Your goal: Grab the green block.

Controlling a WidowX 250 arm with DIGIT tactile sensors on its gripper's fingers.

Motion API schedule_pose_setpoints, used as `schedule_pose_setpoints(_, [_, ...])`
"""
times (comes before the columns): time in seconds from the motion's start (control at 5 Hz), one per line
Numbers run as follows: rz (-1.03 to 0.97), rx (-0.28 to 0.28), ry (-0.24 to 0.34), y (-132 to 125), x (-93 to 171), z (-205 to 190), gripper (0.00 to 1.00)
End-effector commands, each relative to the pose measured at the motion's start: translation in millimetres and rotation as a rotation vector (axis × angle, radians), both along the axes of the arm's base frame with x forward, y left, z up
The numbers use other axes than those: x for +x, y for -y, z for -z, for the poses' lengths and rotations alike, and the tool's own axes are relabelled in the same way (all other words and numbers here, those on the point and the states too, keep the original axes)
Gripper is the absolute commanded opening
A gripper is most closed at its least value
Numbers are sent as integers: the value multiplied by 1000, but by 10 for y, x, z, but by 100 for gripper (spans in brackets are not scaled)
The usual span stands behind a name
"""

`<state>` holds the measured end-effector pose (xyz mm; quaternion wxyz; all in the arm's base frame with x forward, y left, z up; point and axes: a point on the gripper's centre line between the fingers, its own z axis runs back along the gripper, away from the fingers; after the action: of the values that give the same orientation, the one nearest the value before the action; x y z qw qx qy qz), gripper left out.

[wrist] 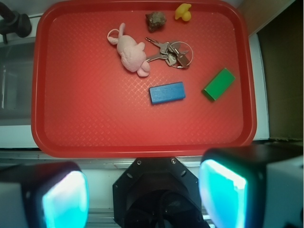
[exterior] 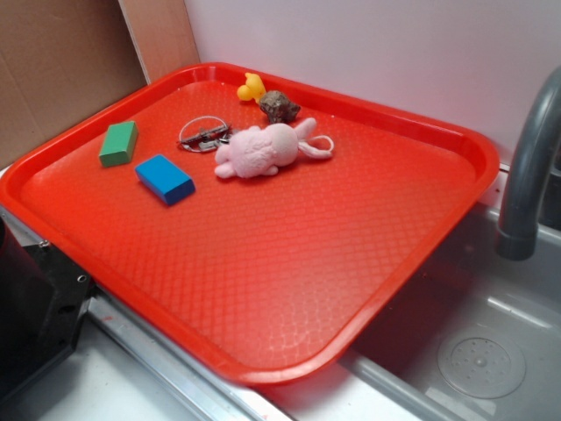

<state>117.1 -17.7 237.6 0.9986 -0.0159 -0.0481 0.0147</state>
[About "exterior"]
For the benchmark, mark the blue block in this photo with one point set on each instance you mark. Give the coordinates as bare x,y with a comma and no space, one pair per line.
165,180

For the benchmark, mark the green block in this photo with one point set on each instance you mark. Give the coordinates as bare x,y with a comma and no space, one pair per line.
118,144

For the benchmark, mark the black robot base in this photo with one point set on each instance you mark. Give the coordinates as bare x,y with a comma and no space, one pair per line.
43,299

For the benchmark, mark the red plastic tray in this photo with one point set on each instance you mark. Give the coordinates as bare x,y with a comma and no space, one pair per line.
268,279

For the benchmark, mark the pink plush bunny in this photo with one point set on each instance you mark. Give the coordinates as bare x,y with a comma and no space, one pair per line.
255,152

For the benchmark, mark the brown rock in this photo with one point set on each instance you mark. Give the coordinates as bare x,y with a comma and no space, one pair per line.
278,107

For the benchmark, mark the bunch of metal keys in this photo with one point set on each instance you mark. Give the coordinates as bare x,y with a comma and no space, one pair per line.
204,134

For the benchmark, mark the yellow rubber duck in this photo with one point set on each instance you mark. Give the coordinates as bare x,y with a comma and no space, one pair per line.
253,88

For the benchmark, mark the grey toy sink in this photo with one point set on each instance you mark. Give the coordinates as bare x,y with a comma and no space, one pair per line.
471,336

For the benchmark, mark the grey faucet spout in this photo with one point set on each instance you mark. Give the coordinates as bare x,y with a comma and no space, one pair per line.
532,193

